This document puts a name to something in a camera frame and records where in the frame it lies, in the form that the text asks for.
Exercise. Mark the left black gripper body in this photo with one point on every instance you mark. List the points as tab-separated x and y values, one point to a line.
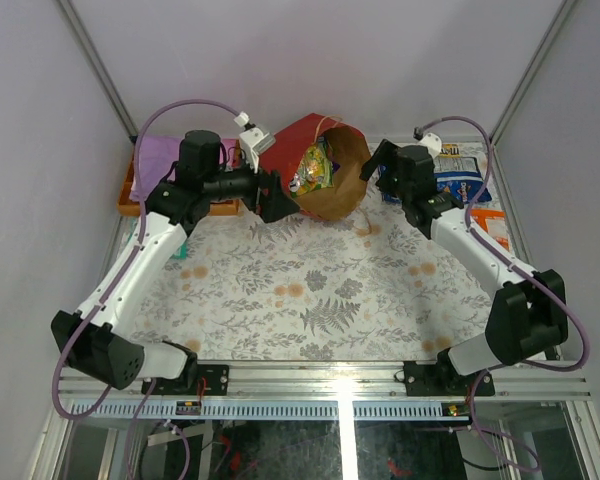
267	194

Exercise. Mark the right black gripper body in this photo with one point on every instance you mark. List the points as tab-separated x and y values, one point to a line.
390	179

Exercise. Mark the red brown paper bag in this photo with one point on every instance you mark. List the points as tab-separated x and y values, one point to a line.
351	152

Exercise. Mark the yellow M&M candy packet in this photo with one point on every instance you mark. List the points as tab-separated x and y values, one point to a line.
450	150

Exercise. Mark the blue Doritos chip bag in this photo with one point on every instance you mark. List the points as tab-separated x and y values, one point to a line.
457	175

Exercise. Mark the orange snack packet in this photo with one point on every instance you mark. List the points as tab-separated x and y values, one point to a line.
493	222

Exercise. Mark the teal red snack packet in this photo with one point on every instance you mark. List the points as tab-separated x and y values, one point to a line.
180	253

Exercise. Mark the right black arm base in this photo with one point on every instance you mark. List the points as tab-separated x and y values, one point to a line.
440	379

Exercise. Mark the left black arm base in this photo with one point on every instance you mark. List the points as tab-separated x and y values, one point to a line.
177	372

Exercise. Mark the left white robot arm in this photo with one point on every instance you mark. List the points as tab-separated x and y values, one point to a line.
96	339

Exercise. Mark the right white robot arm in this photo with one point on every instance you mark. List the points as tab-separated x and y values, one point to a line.
527	313

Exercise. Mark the purple Frozen fabric cloth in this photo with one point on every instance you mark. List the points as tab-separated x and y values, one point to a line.
157	154

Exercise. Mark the green yellow snack packet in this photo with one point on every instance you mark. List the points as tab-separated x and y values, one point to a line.
316	169

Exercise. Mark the orange plastic tray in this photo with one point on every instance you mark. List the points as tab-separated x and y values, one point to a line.
126	207

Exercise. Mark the floral patterned table mat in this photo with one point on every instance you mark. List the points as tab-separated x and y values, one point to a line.
368	287

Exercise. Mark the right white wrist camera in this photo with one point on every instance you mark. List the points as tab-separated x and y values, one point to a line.
430	141

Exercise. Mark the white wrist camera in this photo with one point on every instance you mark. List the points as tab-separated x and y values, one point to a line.
430	141
254	140

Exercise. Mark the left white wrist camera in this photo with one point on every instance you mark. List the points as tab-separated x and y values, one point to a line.
254	140

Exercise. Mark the aluminium front rail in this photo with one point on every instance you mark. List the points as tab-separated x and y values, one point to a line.
296	380

